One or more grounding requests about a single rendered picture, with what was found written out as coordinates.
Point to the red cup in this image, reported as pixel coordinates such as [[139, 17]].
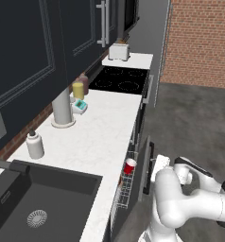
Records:
[[129, 167]]

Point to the brown jar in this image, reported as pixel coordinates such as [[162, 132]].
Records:
[[85, 82]]

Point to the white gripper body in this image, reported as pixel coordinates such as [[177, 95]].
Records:
[[161, 164]]

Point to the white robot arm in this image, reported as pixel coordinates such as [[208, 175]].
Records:
[[193, 204]]

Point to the dark grey tap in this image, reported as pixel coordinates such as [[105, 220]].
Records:
[[10, 165]]

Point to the white paper towel roll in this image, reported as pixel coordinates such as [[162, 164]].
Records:
[[62, 108]]

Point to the black sink basin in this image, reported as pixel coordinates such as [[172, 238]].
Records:
[[38, 201]]

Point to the white soap dispenser bottle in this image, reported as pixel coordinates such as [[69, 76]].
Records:
[[35, 145]]

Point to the brown bowl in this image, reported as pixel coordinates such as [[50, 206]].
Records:
[[121, 181]]

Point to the white toaster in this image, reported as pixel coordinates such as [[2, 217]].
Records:
[[118, 52]]

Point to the dark dishwasher door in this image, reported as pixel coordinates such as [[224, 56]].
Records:
[[142, 170]]

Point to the black hob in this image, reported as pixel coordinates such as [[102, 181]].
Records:
[[120, 80]]

